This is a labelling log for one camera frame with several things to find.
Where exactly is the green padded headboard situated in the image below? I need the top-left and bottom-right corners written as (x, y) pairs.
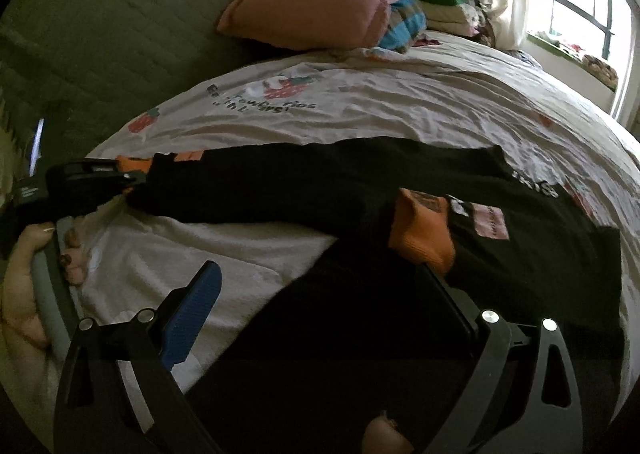
top-left (0, 0), bottom-right (321, 175)

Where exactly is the black sweatshirt with orange cuffs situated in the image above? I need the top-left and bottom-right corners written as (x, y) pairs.
top-left (117, 137), bottom-right (626, 454)

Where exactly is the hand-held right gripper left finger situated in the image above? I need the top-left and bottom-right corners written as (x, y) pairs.
top-left (52, 260), bottom-right (223, 454)

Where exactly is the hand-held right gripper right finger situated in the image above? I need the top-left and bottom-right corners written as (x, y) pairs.
top-left (420, 264), bottom-right (586, 454)

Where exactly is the person's right hand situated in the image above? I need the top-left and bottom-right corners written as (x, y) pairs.
top-left (362, 411), bottom-right (416, 454)

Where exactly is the strawberry print bedsheet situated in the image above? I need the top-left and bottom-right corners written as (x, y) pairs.
top-left (0, 29), bottom-right (640, 454)

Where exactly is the blue striped blanket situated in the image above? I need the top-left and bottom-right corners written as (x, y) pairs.
top-left (377, 0), bottom-right (428, 54)

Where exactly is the floral cushion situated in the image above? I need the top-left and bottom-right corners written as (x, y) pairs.
top-left (581, 54), bottom-right (620, 91)

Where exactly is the folded cream cloth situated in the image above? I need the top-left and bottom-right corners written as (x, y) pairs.
top-left (424, 3), bottom-right (477, 38)

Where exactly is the person's left hand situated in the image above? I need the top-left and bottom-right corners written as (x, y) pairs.
top-left (0, 221), bottom-right (92, 350)

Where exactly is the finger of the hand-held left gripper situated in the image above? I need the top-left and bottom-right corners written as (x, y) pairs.
top-left (112, 167), bottom-right (151, 196)

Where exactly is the floral patterned cloth pile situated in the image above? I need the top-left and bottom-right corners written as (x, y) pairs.
top-left (469, 0), bottom-right (497, 46)

